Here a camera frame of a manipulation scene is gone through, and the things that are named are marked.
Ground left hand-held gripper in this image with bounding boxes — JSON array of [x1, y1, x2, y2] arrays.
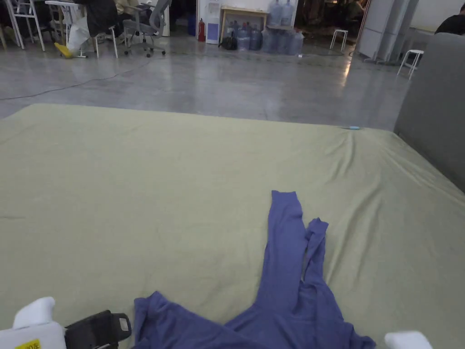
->
[[0, 296, 133, 349]]

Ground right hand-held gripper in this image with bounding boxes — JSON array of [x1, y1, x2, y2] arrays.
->
[[384, 330, 434, 349]]

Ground blue long-sleeved garment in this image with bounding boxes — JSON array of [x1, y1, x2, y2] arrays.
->
[[133, 189, 376, 349]]

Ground bed with pale green sheet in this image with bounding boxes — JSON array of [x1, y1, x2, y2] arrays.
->
[[0, 103, 465, 349]]

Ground grey padded headboard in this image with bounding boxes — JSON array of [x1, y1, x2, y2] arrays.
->
[[394, 32, 465, 194]]

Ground white stool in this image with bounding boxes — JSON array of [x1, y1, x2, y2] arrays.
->
[[396, 49, 425, 80], [330, 29, 349, 50]]

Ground white bag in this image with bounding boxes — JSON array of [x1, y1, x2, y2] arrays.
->
[[54, 14, 91, 59]]

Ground grey office chair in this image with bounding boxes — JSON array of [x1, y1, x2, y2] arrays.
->
[[122, 0, 173, 58]]

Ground white water dispenser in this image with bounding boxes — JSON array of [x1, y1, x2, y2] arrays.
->
[[204, 0, 223, 45]]

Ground group of water bottles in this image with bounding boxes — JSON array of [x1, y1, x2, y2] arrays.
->
[[226, 0, 306, 56]]

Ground wooden table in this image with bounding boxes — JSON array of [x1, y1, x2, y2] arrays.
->
[[219, 5, 270, 39]]

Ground thin floor cable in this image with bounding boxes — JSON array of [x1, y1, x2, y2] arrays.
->
[[0, 57, 151, 101]]

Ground white frame table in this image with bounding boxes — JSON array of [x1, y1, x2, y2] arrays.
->
[[0, 0, 47, 52], [44, 0, 120, 60]]

